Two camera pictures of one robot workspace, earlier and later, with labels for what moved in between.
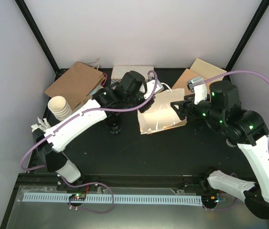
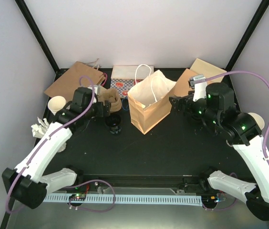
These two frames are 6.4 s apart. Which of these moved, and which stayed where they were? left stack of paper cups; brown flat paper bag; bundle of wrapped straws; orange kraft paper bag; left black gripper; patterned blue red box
Moved: orange kraft paper bag; left black gripper
Stayed: patterned blue red box; brown flat paper bag; left stack of paper cups; bundle of wrapped straws
